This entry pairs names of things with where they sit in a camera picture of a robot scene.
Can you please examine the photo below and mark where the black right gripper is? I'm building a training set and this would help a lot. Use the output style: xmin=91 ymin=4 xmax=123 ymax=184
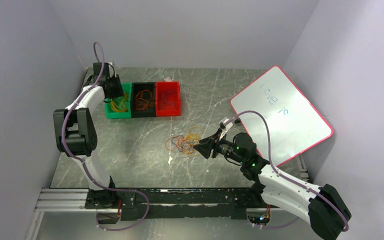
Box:
xmin=193 ymin=128 xmax=246 ymax=164

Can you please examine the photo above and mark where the yellow thin cable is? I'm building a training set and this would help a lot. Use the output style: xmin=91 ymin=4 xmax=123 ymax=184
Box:
xmin=178 ymin=125 xmax=206 ymax=157
xmin=114 ymin=92 xmax=131 ymax=113

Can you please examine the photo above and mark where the orange thin cable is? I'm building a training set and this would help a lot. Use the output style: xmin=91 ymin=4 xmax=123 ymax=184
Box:
xmin=134 ymin=89 xmax=155 ymax=112
xmin=164 ymin=134 xmax=200 ymax=156

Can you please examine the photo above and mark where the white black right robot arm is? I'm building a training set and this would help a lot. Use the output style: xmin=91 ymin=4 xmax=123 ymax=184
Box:
xmin=193 ymin=130 xmax=352 ymax=240

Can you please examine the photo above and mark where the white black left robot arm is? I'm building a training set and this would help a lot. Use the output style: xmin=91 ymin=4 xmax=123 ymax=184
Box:
xmin=53 ymin=62 xmax=125 ymax=209

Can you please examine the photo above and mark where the green plastic bin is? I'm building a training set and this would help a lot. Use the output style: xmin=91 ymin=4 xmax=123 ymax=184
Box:
xmin=104 ymin=82 xmax=132 ymax=119

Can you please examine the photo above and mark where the black plastic bin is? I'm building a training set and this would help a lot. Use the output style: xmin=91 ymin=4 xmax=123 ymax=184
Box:
xmin=130 ymin=82 xmax=156 ymax=118

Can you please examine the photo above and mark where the small red white box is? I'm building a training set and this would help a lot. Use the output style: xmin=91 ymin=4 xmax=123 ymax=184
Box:
xmin=163 ymin=77 xmax=173 ymax=82

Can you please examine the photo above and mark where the red plastic bin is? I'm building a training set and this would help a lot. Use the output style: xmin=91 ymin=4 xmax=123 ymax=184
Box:
xmin=155 ymin=81 xmax=182 ymax=117

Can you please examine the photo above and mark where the pink framed whiteboard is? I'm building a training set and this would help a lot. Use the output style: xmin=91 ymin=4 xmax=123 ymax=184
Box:
xmin=230 ymin=65 xmax=334 ymax=167

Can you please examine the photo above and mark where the yellow cable in green bin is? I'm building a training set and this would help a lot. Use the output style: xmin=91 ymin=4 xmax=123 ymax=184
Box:
xmin=110 ymin=99 xmax=130 ymax=114

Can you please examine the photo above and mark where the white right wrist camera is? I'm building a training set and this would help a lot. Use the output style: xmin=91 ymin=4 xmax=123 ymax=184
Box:
xmin=219 ymin=117 xmax=234 ymax=139

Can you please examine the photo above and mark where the purple right arm hose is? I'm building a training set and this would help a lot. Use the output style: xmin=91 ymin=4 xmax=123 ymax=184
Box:
xmin=221 ymin=110 xmax=350 ymax=233

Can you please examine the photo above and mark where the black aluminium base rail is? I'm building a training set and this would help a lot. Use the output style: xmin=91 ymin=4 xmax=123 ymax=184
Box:
xmin=35 ymin=187 xmax=270 ymax=225

